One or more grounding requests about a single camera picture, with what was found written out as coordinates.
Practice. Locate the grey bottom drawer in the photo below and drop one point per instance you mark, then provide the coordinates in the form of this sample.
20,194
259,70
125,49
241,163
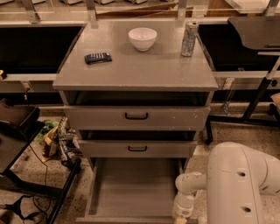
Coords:
132,191

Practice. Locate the grey drawer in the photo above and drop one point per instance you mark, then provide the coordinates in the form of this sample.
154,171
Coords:
137,149
136,117
132,191

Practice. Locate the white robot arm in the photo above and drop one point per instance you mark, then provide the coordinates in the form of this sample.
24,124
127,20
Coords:
236,177

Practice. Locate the grey middle drawer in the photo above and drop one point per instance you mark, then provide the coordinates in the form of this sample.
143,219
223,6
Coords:
137,149

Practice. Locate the grey drawer cabinet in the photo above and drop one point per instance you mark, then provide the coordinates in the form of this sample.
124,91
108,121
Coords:
160,76

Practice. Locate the grey top drawer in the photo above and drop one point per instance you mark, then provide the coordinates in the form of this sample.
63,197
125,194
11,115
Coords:
136,117

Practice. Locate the pile of snack bags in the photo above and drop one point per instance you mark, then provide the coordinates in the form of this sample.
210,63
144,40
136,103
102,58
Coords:
59,137

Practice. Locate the black tray on table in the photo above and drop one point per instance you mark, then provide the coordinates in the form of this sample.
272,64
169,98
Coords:
15,120

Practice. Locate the black table left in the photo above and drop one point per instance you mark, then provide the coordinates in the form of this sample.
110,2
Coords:
11,148

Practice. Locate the white bowl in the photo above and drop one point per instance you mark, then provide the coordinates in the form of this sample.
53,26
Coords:
142,38

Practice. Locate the silver drink can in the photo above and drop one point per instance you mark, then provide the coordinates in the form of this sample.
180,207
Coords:
188,42

